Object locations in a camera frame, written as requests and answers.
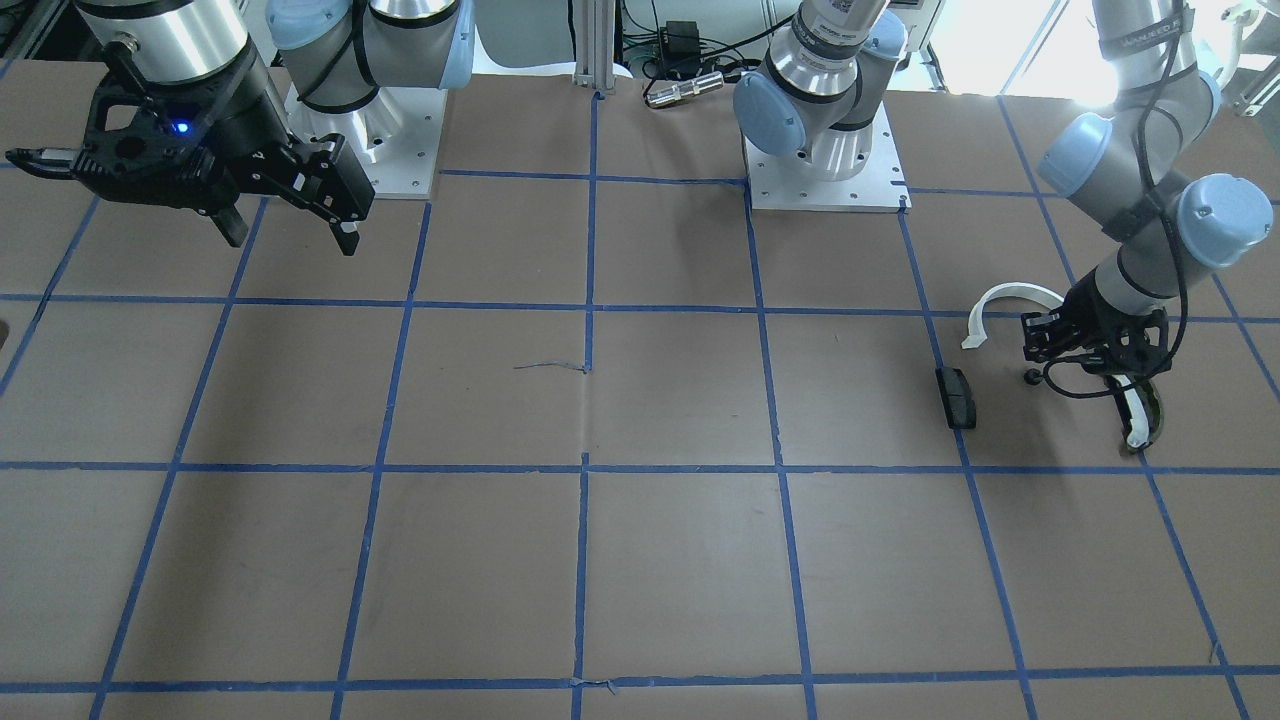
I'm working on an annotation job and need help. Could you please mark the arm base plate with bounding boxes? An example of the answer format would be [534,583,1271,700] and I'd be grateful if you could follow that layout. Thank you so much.
[742,106,913,213]
[285,87,449,200]

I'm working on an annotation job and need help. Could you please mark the aluminium frame post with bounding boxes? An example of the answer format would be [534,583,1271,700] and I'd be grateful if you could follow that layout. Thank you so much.
[568,1,616,95]

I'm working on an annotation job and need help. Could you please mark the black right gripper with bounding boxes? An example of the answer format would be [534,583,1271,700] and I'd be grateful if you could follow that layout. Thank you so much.
[60,50,375,258]

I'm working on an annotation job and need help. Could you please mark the white curved plastic bracket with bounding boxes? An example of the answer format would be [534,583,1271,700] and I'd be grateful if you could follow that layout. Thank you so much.
[961,282,1064,350]

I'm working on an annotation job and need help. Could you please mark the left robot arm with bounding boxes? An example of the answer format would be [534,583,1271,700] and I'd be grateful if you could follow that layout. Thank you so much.
[733,1,1274,383]

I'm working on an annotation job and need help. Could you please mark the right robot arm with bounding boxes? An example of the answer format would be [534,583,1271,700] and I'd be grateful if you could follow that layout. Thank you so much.
[6,1,476,256]

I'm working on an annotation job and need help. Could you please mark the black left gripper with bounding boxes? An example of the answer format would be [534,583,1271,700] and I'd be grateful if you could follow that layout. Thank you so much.
[1020,281,1171,380]

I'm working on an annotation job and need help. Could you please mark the black brake pad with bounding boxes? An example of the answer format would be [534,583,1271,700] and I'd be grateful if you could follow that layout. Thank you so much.
[934,366,978,430]

